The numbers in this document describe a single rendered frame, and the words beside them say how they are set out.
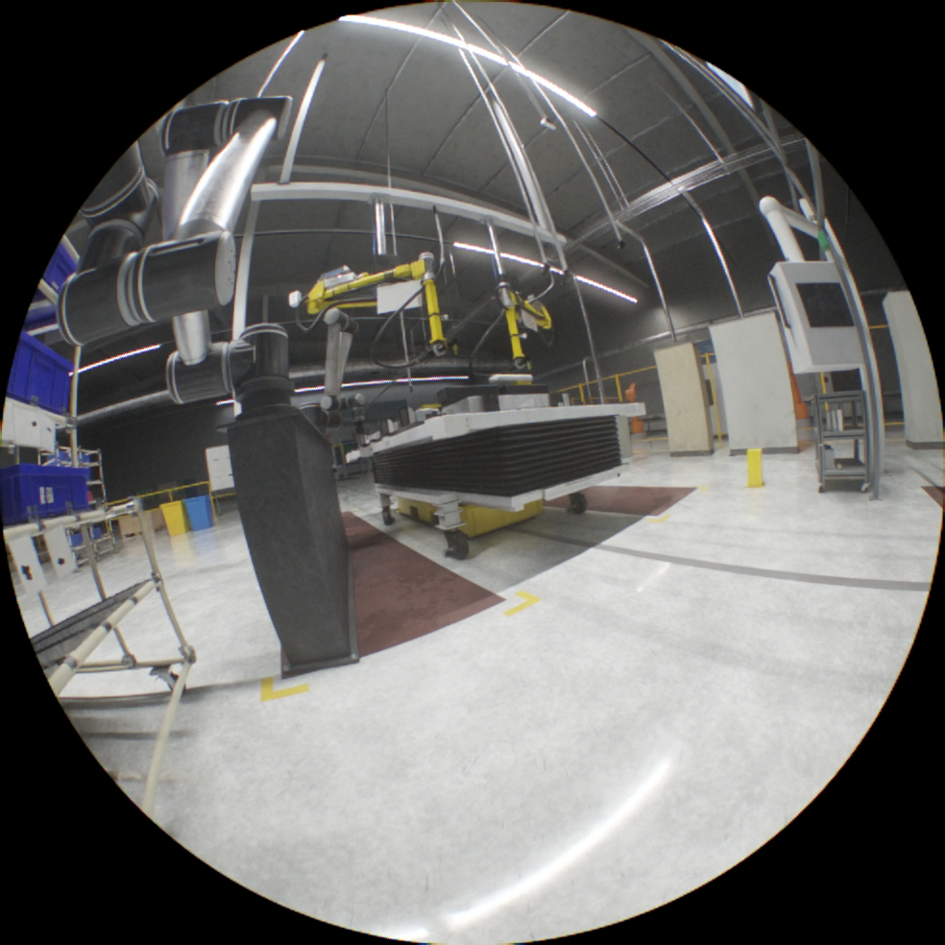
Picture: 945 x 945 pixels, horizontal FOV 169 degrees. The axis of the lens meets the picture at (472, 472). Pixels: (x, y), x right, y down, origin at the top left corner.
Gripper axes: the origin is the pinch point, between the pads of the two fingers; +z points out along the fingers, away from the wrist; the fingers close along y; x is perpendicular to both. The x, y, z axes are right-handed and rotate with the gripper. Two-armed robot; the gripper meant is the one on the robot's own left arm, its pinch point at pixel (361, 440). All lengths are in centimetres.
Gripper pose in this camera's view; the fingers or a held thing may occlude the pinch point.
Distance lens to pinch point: 270.1
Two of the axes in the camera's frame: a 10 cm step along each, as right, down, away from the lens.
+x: 3.6, 0.2, -9.3
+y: -9.2, 1.7, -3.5
